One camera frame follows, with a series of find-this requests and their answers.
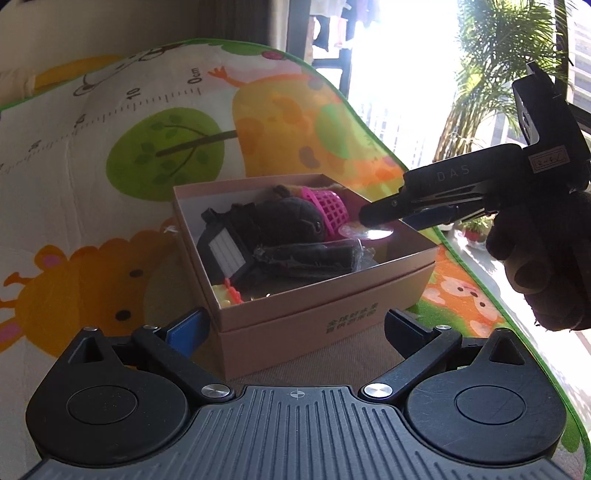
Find pink plastic basket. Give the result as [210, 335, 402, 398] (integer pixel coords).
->
[295, 187, 349, 241]

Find black window frame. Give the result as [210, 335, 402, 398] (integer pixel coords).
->
[286, 0, 358, 93]

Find dark item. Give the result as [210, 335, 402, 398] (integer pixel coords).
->
[253, 241, 377, 280]

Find hanging clothes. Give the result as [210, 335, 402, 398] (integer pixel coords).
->
[310, 0, 386, 51]

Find colourful cartoon play mat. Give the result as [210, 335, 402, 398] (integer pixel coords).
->
[0, 39, 580, 480]

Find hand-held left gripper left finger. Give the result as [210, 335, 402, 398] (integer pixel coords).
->
[69, 308, 232, 402]

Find yellow cat-shaped toy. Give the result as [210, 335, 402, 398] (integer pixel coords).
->
[211, 278, 244, 309]

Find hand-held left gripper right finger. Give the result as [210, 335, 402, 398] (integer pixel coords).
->
[362, 309, 532, 404]

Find red pot with plant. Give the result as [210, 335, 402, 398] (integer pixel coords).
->
[455, 216, 495, 250]

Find long yellow pillow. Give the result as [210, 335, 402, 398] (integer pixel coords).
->
[32, 55, 137, 92]

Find black plush toy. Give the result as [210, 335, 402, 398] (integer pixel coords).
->
[253, 185, 329, 245]

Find person's right hand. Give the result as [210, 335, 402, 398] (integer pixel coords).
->
[485, 187, 591, 332]

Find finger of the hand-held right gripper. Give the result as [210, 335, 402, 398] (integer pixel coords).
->
[359, 191, 498, 228]
[406, 207, 459, 230]

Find green palm plant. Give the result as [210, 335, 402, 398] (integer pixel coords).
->
[431, 0, 575, 162]

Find pink cardboard box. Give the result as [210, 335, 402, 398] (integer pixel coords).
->
[173, 173, 439, 376]

